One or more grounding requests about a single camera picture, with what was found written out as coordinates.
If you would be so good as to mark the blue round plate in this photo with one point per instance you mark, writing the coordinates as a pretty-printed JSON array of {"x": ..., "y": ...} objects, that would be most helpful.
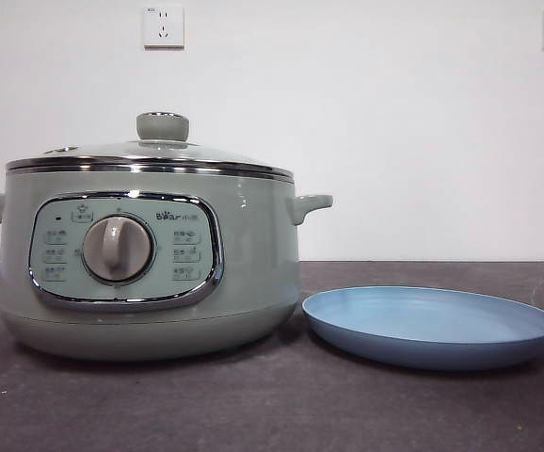
[{"x": 422, "y": 325}]

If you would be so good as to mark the pale green electric steamer pot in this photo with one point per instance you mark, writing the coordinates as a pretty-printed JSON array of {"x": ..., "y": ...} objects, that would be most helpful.
[{"x": 253, "y": 235}]

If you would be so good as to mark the glass lid with green knob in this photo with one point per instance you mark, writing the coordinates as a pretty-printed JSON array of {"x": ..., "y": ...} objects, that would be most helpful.
[{"x": 163, "y": 126}]

